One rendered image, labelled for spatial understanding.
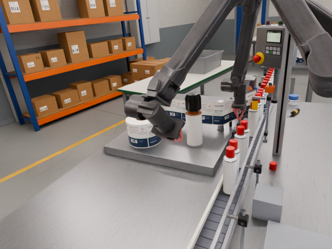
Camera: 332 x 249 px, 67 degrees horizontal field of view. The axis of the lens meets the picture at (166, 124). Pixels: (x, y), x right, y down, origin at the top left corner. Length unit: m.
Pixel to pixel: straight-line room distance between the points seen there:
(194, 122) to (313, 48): 0.85
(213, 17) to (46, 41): 4.85
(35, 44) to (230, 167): 4.77
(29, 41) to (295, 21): 4.96
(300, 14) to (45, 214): 1.15
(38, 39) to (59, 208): 4.43
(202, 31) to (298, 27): 0.24
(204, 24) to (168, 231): 0.72
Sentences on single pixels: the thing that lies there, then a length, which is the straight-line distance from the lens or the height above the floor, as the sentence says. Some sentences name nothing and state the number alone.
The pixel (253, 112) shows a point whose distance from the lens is 1.45.
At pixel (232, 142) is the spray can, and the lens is 1.02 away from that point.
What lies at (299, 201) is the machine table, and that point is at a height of 0.83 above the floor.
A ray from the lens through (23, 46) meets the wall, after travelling 5.28.
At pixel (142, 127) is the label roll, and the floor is 1.01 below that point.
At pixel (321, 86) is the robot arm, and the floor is 1.41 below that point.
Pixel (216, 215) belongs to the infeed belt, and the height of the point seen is 0.88.
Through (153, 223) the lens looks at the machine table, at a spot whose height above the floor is 0.83.
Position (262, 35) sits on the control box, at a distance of 1.36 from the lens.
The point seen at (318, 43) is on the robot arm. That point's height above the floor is 1.49.
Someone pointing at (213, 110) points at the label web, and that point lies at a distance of 1.53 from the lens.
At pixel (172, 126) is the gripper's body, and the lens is 0.76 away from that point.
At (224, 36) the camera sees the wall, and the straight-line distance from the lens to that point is 9.81.
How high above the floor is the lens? 1.57
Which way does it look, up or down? 24 degrees down
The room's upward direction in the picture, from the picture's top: 5 degrees counter-clockwise
